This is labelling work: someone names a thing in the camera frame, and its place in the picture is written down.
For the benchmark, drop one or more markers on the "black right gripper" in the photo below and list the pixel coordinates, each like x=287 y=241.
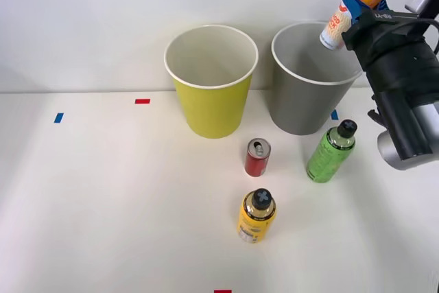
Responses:
x=384 y=30

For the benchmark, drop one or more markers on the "orange and white drink can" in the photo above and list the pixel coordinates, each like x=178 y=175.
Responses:
x=334 y=30

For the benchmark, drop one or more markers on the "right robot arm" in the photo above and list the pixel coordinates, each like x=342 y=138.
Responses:
x=404 y=77

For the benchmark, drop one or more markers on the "grey plastic waste bin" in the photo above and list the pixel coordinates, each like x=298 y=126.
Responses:
x=305 y=104

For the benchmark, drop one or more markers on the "green plastic bottle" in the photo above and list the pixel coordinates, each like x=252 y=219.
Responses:
x=324 y=161

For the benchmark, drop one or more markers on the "yellow-green plastic waste bin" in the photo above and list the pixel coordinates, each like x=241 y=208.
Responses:
x=212 y=107

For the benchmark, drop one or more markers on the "red drink can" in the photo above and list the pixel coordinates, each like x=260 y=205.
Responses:
x=256 y=164

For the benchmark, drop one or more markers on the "yellow plastic bottle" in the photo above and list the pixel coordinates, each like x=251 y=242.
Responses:
x=255 y=221

